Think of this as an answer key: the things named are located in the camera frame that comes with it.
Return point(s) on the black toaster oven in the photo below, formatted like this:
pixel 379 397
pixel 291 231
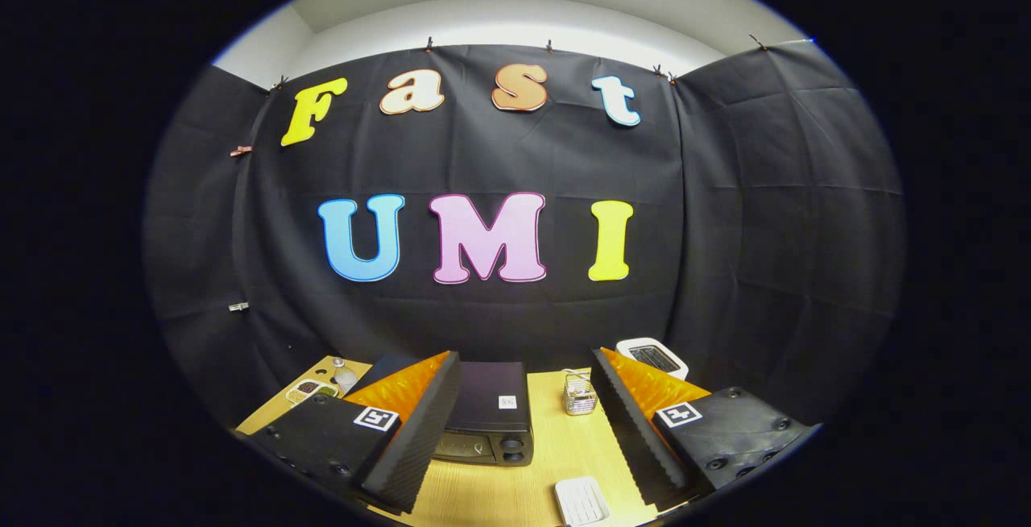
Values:
pixel 483 398

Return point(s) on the cream sectioned snack plate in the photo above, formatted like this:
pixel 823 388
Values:
pixel 310 390

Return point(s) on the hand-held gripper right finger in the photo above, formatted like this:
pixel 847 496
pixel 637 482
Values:
pixel 628 430

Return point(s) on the small clear bottle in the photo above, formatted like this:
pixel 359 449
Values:
pixel 345 378

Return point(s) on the white slot toaster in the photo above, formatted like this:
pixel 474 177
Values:
pixel 676 370

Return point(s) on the black backdrop cloth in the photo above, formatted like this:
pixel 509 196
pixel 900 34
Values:
pixel 564 164

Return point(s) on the red clip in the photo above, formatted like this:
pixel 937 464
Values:
pixel 241 151

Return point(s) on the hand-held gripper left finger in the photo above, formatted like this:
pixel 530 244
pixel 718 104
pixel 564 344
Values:
pixel 419 430

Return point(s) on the small white ribbed tray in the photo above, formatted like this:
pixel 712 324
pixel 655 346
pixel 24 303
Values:
pixel 581 501

